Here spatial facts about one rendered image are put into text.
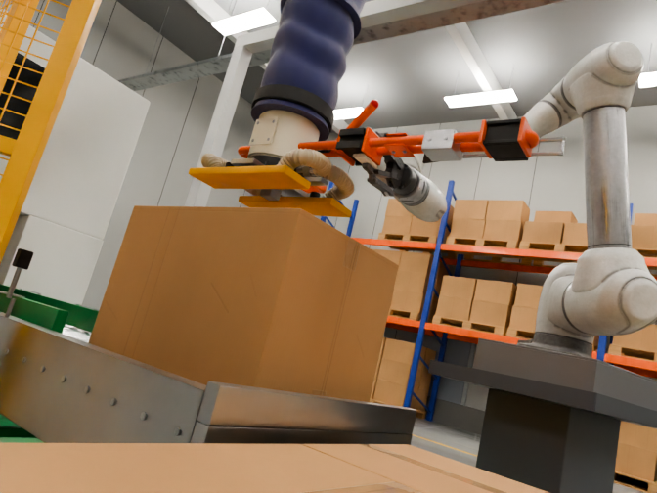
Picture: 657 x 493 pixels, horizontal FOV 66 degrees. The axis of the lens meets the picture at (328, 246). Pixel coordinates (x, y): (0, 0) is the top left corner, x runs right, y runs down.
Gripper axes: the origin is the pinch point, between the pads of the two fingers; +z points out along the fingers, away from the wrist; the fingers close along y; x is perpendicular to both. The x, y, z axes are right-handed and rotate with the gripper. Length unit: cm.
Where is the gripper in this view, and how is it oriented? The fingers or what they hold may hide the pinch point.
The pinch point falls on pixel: (368, 148)
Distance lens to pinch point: 123.1
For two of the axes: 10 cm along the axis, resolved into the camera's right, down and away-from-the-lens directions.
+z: -5.6, -3.1, -7.7
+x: -8.0, -0.7, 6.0
